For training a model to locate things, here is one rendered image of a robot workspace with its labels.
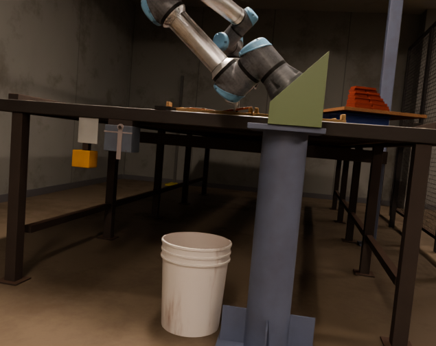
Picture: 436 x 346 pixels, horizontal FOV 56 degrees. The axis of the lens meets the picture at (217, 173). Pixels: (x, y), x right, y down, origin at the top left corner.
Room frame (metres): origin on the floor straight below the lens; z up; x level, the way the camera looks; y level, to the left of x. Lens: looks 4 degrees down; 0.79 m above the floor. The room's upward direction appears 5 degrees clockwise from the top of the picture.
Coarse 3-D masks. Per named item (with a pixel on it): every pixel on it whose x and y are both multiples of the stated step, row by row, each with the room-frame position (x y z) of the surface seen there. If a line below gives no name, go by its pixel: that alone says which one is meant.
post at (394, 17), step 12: (396, 0) 3.54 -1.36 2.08; (396, 12) 3.54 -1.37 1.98; (396, 24) 3.53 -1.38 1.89; (396, 36) 3.53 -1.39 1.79; (384, 48) 3.61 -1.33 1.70; (396, 48) 3.53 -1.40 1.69; (384, 60) 3.55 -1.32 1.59; (396, 60) 3.53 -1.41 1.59; (384, 72) 3.54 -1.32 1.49; (384, 84) 3.54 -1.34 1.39; (384, 96) 3.54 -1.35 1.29; (384, 168) 3.53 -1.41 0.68
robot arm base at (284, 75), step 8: (280, 64) 1.53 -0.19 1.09; (272, 72) 1.53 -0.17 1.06; (280, 72) 1.52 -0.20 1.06; (288, 72) 1.52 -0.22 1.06; (296, 72) 1.54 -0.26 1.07; (264, 80) 1.55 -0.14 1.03; (272, 80) 1.53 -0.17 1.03; (280, 80) 1.51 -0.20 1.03; (288, 80) 1.50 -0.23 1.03; (272, 88) 1.53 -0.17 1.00; (280, 88) 1.51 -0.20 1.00; (272, 96) 1.54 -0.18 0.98
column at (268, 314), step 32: (256, 128) 1.46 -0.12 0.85; (288, 128) 1.44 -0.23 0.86; (320, 128) 1.42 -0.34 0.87; (288, 160) 1.49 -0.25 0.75; (288, 192) 1.49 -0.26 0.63; (256, 224) 1.54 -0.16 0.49; (288, 224) 1.49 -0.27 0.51; (256, 256) 1.53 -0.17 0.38; (288, 256) 1.50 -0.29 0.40; (256, 288) 1.51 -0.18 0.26; (288, 288) 1.51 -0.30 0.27; (224, 320) 1.59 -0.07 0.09; (256, 320) 1.50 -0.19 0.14; (288, 320) 1.53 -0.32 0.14
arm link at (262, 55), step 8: (256, 40) 1.55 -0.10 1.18; (264, 40) 1.56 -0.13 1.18; (248, 48) 1.54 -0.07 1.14; (256, 48) 1.53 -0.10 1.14; (264, 48) 1.54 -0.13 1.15; (272, 48) 1.55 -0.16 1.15; (240, 56) 1.59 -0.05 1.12; (248, 56) 1.55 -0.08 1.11; (256, 56) 1.54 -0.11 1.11; (264, 56) 1.53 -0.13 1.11; (272, 56) 1.53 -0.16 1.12; (280, 56) 1.55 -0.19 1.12; (240, 64) 1.57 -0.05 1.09; (248, 64) 1.55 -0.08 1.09; (256, 64) 1.54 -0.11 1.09; (264, 64) 1.53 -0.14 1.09; (272, 64) 1.53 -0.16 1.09; (248, 72) 1.56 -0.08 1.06; (256, 72) 1.56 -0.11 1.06; (264, 72) 1.54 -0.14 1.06; (256, 80) 1.59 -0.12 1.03
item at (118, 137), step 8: (112, 120) 1.92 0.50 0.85; (120, 120) 1.91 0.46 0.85; (128, 120) 1.90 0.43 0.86; (112, 128) 1.90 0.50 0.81; (120, 128) 1.88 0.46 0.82; (128, 128) 1.88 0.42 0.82; (136, 128) 1.92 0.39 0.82; (104, 136) 1.91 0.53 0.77; (112, 136) 1.90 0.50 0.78; (120, 136) 1.88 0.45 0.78; (128, 136) 1.88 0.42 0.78; (136, 136) 1.93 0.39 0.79; (104, 144) 1.91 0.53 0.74; (112, 144) 1.90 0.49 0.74; (120, 144) 1.88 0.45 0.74; (128, 144) 1.88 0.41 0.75; (136, 144) 1.94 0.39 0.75; (120, 152) 1.88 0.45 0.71
